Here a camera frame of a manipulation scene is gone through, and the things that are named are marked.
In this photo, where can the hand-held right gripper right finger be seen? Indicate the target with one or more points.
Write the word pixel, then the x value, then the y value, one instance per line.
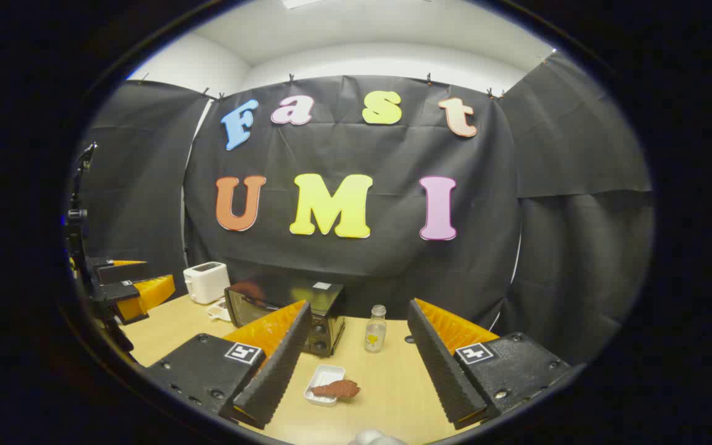
pixel 439 364

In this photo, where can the white rectangular dish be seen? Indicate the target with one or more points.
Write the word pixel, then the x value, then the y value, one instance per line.
pixel 322 377

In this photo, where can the white toaster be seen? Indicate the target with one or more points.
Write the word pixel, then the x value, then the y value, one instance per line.
pixel 206 284

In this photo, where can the clear glass bottle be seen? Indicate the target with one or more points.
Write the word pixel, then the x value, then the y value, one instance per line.
pixel 375 334

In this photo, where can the black electric oven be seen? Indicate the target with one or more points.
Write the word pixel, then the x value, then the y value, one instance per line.
pixel 326 309

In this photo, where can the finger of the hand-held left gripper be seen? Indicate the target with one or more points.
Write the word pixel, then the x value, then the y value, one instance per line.
pixel 115 292
pixel 121 272

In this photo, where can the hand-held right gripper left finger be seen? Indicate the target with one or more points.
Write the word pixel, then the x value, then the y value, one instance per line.
pixel 282 364

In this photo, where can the brown meat slice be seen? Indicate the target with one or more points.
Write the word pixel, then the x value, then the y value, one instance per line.
pixel 339 389

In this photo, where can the ceiling light panel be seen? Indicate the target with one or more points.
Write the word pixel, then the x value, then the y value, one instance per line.
pixel 301 3

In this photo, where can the white divided snack plate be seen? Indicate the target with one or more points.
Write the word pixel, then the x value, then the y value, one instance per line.
pixel 219 312

